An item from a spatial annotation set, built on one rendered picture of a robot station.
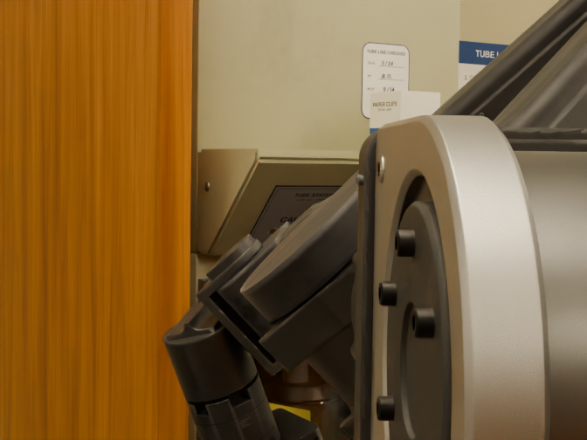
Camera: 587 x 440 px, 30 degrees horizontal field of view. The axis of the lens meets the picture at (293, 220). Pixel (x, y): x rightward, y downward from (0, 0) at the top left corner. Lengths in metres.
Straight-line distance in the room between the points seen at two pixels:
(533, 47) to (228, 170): 0.37
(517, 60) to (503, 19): 1.16
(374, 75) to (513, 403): 0.96
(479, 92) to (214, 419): 0.30
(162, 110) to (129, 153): 0.07
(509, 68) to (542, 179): 0.47
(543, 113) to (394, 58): 0.69
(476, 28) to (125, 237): 0.96
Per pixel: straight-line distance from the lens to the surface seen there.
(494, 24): 1.85
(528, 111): 0.49
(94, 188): 1.07
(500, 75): 0.71
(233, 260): 0.76
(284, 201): 1.00
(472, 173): 0.22
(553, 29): 0.71
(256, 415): 0.81
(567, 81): 0.51
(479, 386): 0.20
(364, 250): 0.33
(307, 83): 1.11
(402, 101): 1.07
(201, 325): 0.80
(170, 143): 0.94
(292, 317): 0.43
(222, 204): 1.00
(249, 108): 1.07
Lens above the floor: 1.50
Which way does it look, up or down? 3 degrees down
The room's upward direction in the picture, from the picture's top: 1 degrees clockwise
